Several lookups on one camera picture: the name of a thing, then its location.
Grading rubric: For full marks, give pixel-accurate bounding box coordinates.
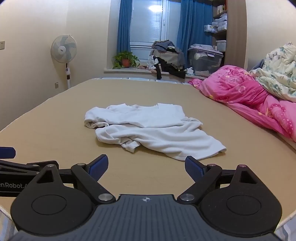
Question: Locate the pile of dark clothes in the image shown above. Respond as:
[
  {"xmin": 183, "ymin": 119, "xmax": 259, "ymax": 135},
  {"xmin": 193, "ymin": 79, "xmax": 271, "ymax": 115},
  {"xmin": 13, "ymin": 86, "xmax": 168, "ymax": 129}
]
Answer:
[{"xmin": 148, "ymin": 40, "xmax": 186, "ymax": 80}]

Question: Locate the white t-shirt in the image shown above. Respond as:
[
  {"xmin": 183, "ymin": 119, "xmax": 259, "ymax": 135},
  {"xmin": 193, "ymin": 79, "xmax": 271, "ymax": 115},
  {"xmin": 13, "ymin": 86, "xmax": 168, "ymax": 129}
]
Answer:
[{"xmin": 84, "ymin": 103, "xmax": 227, "ymax": 161}]

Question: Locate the window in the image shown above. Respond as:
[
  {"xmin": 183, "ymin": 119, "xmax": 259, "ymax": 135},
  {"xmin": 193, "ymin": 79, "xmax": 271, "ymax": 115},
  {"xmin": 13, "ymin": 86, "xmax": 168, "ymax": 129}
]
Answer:
[{"xmin": 129, "ymin": 0, "xmax": 183, "ymax": 49}]

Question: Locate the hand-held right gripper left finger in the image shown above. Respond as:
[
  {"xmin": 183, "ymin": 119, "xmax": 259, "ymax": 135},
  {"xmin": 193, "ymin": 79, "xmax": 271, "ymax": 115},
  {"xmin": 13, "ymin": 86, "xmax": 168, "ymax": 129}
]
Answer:
[{"xmin": 30, "ymin": 155, "xmax": 116, "ymax": 205}]

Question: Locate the potted green plant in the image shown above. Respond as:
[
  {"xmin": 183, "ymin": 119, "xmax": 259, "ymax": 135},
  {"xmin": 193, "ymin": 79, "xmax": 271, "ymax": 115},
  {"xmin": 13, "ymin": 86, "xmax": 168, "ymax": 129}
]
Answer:
[{"xmin": 112, "ymin": 51, "xmax": 140, "ymax": 69}]

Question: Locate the blue curtain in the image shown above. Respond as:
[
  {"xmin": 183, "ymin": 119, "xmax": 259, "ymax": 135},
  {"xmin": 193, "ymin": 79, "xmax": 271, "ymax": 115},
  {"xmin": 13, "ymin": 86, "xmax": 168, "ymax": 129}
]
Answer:
[
  {"xmin": 177, "ymin": 0, "xmax": 213, "ymax": 58},
  {"xmin": 116, "ymin": 0, "xmax": 133, "ymax": 54}
]

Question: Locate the stack of white boxes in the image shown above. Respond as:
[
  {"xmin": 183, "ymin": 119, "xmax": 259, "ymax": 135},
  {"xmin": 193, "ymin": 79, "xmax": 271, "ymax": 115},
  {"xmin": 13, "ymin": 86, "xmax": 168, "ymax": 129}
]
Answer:
[{"xmin": 204, "ymin": 12, "xmax": 228, "ymax": 33}]

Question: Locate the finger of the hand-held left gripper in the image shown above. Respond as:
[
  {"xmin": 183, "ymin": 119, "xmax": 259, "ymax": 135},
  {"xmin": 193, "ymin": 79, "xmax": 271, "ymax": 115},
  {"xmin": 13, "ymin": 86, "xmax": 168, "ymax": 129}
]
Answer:
[
  {"xmin": 0, "ymin": 147, "xmax": 16, "ymax": 159},
  {"xmin": 0, "ymin": 160, "xmax": 58, "ymax": 175}
]

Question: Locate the wooden shelf unit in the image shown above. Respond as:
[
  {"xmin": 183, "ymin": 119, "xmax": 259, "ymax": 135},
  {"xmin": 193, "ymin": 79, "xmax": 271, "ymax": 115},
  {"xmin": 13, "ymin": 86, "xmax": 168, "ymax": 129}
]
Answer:
[{"xmin": 211, "ymin": 0, "xmax": 247, "ymax": 70}]

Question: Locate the pale floral quilt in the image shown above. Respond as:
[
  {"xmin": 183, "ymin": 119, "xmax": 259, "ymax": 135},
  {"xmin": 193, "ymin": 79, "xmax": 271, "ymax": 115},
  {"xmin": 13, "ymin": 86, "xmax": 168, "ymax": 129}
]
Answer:
[{"xmin": 248, "ymin": 42, "xmax": 296, "ymax": 103}]

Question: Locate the clear plastic storage bin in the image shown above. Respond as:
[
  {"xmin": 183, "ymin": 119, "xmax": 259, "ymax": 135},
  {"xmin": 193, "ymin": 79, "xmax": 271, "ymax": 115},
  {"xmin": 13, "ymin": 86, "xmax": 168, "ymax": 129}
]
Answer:
[{"xmin": 187, "ymin": 44, "xmax": 224, "ymax": 77}]

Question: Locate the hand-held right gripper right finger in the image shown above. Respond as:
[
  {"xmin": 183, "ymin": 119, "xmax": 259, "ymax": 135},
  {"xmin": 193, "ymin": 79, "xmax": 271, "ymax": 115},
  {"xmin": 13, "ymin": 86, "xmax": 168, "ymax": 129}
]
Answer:
[{"xmin": 178, "ymin": 156, "xmax": 264, "ymax": 205}]

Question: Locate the tan bed mat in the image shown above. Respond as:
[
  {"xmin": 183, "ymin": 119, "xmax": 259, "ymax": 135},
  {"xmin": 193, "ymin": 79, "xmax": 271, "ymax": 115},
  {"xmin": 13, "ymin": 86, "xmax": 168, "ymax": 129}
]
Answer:
[{"xmin": 0, "ymin": 77, "xmax": 296, "ymax": 223}]

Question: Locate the pink quilt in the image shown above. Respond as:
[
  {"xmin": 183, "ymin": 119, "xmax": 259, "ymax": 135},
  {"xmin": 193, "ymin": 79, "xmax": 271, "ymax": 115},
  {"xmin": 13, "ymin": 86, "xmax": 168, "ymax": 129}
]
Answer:
[{"xmin": 188, "ymin": 65, "xmax": 296, "ymax": 149}]

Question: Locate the white standing fan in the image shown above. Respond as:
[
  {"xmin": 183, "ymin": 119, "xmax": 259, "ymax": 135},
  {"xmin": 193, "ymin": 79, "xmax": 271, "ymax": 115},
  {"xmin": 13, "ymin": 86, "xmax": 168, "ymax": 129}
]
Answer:
[{"xmin": 51, "ymin": 34, "xmax": 78, "ymax": 90}]

